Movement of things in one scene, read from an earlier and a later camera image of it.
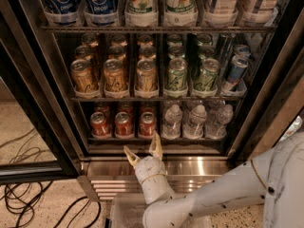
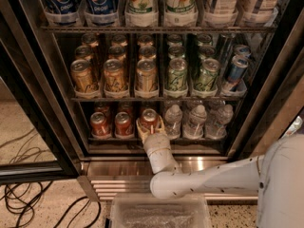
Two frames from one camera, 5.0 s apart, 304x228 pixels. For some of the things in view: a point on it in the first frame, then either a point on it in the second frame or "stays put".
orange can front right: x=146 y=77 stays put
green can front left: x=178 y=74 stays put
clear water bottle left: x=171 y=128 stays put
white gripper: x=148 y=167 -> x=155 y=142
